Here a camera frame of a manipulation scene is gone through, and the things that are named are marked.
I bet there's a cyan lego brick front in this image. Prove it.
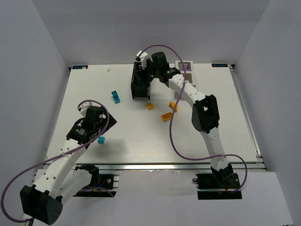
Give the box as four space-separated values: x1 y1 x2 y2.
97 136 105 144

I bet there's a cyan lego brick pair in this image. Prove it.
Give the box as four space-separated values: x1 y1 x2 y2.
111 91 120 104

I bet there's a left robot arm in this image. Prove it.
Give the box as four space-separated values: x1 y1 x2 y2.
20 102 116 225

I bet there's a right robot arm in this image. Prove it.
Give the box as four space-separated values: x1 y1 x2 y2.
136 51 233 186

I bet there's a black slotted container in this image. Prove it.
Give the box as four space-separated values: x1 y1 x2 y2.
130 62 151 100

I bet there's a yellow square lego brick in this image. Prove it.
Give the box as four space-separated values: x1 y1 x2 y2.
146 103 154 110

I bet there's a white slotted container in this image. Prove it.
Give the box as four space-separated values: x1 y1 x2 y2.
174 61 196 87

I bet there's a yellow curved lego brick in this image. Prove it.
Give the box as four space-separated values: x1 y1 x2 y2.
169 101 178 112

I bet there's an orange long lego brick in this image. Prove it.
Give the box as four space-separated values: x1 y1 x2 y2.
161 112 173 122

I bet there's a xdof logo sticker left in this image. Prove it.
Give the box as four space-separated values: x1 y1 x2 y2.
71 65 88 70

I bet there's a xdof logo sticker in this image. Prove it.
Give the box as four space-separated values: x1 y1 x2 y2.
71 65 88 70
211 63 228 67

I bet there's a xdof logo sticker right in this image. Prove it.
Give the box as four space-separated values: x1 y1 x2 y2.
211 63 228 67

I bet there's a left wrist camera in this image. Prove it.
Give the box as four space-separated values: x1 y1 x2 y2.
77 101 92 117

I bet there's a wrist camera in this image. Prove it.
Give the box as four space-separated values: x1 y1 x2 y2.
136 50 149 69
77 101 92 117

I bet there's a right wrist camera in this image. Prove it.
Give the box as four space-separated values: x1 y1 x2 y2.
136 50 149 69

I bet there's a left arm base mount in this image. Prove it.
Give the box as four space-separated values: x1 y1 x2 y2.
74 172 119 198

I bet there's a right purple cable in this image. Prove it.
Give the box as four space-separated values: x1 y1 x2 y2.
142 45 248 194

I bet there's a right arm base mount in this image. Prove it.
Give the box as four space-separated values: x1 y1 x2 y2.
192 173 242 200

